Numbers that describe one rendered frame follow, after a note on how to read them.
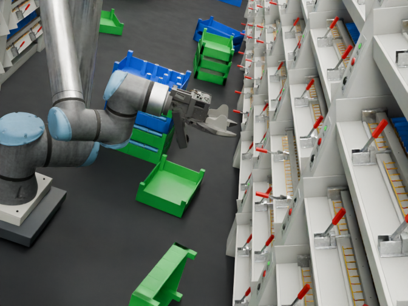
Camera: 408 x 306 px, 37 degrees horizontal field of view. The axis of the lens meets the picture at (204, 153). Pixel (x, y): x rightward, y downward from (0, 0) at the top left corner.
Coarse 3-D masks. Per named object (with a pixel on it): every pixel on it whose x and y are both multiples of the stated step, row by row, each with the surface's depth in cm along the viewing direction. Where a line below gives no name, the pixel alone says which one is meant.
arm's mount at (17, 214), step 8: (40, 176) 220; (40, 184) 216; (48, 184) 218; (40, 192) 212; (32, 200) 208; (40, 200) 215; (0, 208) 199; (8, 208) 200; (16, 208) 202; (24, 208) 203; (32, 208) 208; (0, 216) 200; (8, 216) 199; (16, 216) 198; (24, 216) 202; (16, 224) 200
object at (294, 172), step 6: (288, 132) 198; (282, 138) 198; (288, 138) 194; (282, 144) 194; (288, 144) 191; (294, 150) 187; (294, 156) 183; (294, 162) 180; (294, 168) 176; (294, 174) 173; (288, 180) 173; (294, 180) 170; (294, 186) 167
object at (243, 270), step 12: (240, 216) 219; (252, 216) 219; (240, 228) 219; (252, 228) 218; (240, 240) 212; (240, 252) 204; (240, 264) 200; (240, 276) 195; (240, 288) 189; (240, 300) 180
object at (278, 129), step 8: (288, 120) 201; (272, 128) 202; (280, 128) 202; (288, 128) 200; (272, 136) 203; (280, 136) 202; (272, 144) 197; (280, 144) 197; (296, 152) 190; (272, 160) 188; (296, 160) 186; (272, 168) 183; (280, 168) 182; (272, 176) 179; (280, 176) 178; (288, 176) 178; (280, 184) 174; (280, 192) 170; (288, 192) 169; (280, 208) 163; (280, 216) 159; (280, 224) 148
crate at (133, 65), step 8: (128, 56) 273; (120, 64) 265; (128, 64) 274; (136, 64) 275; (152, 64) 273; (112, 72) 258; (128, 72) 256; (136, 72) 272; (144, 72) 275; (152, 72) 275; (160, 72) 274; (176, 72) 272; (152, 80) 270; (184, 80) 272; (184, 88) 267
